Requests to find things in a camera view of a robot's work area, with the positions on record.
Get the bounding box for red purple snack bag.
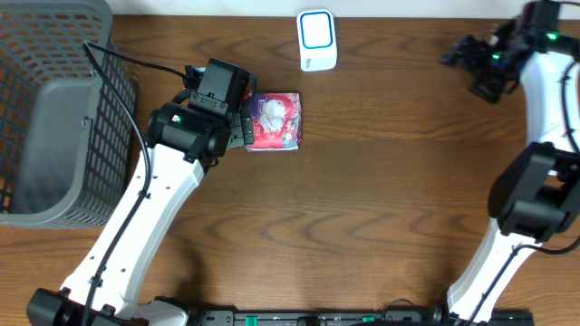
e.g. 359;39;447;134
246;92;302;152

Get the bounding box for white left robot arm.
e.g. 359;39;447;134
26;59;256;326

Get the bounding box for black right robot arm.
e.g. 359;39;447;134
420;0;579;325

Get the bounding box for grey plastic mesh basket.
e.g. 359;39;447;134
1;1;136;229

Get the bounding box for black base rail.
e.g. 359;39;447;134
153;296;536;326

